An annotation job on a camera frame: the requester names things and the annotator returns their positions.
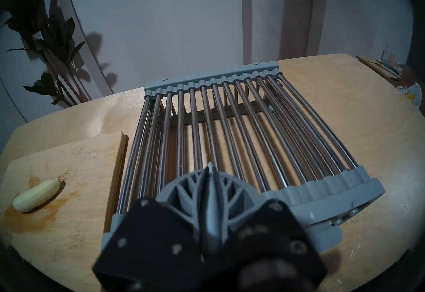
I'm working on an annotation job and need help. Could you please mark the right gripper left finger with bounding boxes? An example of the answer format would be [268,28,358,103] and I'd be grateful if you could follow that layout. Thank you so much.
[93,166,211,292]

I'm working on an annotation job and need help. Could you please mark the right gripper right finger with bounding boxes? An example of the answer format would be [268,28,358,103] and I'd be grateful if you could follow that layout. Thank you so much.
[206,172,327,292]

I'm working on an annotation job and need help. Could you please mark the peeled pale banana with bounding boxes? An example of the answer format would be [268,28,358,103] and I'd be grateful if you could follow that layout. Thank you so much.
[13,178,62,213]

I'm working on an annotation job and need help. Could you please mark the bamboo cutting board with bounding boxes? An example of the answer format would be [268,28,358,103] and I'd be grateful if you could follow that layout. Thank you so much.
[0,131,128,282]

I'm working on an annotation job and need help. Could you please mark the grey metal-rod dish rack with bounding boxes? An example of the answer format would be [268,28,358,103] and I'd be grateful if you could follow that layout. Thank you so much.
[101,60,386,255]

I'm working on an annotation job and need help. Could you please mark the cardboard box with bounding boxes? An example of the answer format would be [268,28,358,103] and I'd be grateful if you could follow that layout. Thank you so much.
[356,55,402,81]

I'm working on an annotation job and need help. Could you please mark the white plastic bag yellow contents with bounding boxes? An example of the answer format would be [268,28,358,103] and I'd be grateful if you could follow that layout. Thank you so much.
[397,82,423,106]

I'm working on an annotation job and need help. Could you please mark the tall dark-leaved potted plant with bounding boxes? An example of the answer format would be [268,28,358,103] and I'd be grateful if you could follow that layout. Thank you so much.
[0,0,92,107]

